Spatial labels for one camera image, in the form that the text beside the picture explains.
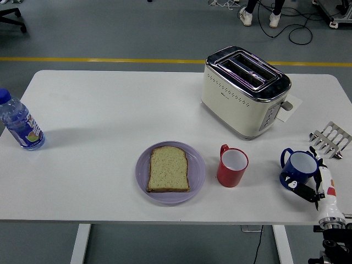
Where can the white table leg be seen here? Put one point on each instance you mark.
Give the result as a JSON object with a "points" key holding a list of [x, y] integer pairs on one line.
{"points": [[80, 244], [283, 244]]}

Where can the white paper sheet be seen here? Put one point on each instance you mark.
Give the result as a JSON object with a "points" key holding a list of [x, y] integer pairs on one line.
{"points": [[297, 102]]}

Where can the slice of bread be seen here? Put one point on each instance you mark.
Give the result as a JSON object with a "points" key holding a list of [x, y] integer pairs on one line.
{"points": [[168, 170]]}

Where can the metal equipment cart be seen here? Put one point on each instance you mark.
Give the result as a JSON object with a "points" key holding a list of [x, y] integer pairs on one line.
{"points": [[336, 13]]}

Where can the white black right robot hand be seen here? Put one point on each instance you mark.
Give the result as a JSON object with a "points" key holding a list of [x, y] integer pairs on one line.
{"points": [[328, 203]]}

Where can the plastic bottle with blue cap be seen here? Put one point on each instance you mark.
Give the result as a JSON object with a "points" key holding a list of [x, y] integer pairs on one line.
{"points": [[22, 126]]}

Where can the red enamel cup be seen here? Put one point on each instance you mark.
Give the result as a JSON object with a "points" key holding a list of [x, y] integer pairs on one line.
{"points": [[229, 177]]}

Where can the black office chair base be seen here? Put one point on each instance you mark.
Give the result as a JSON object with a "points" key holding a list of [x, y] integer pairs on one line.
{"points": [[12, 12]]}

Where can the metal toast rack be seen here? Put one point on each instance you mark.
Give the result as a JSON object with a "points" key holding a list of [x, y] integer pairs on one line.
{"points": [[331, 134]]}

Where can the cream and chrome toaster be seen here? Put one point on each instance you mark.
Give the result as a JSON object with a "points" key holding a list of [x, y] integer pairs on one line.
{"points": [[233, 110]]}

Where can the blue enamel cup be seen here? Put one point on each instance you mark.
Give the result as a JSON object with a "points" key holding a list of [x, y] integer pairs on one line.
{"points": [[298, 176]]}

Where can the purple round plate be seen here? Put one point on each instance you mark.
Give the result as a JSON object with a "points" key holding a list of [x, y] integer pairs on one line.
{"points": [[196, 170]]}

